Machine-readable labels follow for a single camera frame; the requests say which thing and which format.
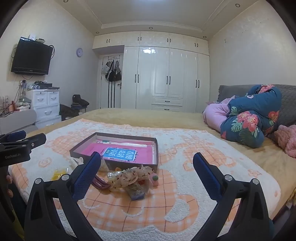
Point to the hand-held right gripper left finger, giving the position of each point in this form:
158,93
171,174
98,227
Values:
86,176

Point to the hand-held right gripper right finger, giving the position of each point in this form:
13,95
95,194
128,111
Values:
207,176

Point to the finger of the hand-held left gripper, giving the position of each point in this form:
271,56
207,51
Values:
16,135
34,141

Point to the brown cardboard box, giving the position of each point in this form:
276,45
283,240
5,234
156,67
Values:
124,163

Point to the sequined pink hair bow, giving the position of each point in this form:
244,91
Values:
129,178

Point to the purple hairpin card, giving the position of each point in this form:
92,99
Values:
136,194

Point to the person's left hand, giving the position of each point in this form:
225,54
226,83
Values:
9,179

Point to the crumpled clear plastic bag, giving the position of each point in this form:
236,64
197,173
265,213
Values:
77,161

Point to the white drawer cabinet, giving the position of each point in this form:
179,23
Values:
46,104

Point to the dark clothes pile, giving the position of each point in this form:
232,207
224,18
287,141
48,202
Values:
68,112

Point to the orange and white blanket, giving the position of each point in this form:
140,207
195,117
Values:
161,208

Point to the black set-top box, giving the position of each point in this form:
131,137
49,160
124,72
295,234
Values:
47,85

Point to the black clothes on stool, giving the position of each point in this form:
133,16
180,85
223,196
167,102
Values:
78,99

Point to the pink quilt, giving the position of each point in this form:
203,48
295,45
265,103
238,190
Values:
215,115

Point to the pink book with blue label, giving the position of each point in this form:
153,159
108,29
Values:
143,153

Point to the blue floral quilt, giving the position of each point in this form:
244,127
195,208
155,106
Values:
245,120

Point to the bed with tan sheet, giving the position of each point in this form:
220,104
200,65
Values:
161,114

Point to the white door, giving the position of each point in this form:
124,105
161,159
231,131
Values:
105,92

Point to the pink fluffy blanket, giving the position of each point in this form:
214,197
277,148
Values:
286,139

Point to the hanging bags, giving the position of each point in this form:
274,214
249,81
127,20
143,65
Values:
113,71

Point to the grey quilted headboard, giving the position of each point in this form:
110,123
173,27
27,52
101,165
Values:
289,104

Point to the white wardrobe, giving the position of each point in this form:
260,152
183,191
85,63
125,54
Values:
161,69

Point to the black wall television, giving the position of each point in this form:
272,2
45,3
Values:
31,58

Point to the purple wall clock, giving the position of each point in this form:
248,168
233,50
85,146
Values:
79,52

